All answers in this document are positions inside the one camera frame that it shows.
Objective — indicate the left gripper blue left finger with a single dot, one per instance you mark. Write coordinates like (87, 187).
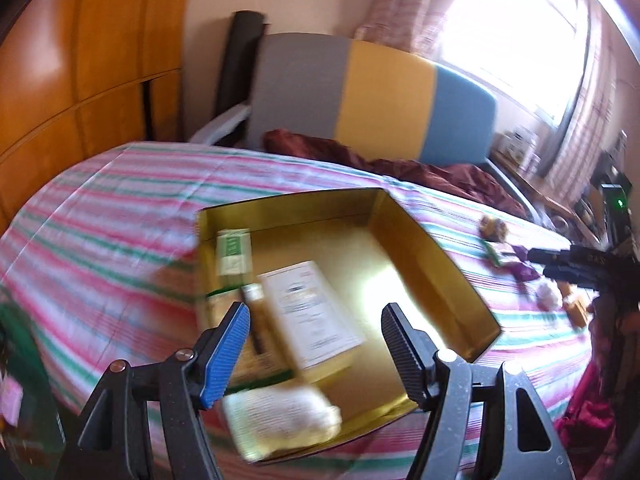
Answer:
(114, 440)

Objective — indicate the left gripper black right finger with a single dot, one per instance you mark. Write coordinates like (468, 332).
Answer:
(517, 437)

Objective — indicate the yellow sponge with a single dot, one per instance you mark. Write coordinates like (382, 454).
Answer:
(577, 310)
(566, 289)

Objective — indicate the purple snack packet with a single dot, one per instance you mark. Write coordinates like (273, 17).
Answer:
(521, 252)
(523, 272)

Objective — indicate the yellow sock ball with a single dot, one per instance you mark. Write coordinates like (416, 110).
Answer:
(493, 229)

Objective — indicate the white knitted sock roll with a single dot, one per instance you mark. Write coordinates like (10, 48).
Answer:
(278, 418)

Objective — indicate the white medicine box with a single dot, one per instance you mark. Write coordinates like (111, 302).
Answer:
(317, 333)

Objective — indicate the small green white box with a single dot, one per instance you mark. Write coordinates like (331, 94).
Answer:
(234, 252)

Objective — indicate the wooden side desk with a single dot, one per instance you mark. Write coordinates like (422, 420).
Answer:
(538, 198)

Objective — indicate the red jacket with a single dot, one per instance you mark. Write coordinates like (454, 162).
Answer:
(587, 429)

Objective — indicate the white appliance box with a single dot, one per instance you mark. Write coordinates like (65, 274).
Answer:
(519, 146)

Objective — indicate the maroon blanket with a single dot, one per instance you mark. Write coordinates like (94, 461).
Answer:
(463, 180)

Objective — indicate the striped bed sheet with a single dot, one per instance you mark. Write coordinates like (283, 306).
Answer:
(103, 258)

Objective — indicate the gold interior storage box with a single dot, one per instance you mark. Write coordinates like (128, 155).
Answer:
(371, 252)

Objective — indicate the pink checked curtain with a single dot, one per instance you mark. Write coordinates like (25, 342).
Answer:
(412, 26)

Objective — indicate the wooden wardrobe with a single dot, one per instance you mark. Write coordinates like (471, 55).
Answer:
(79, 77)

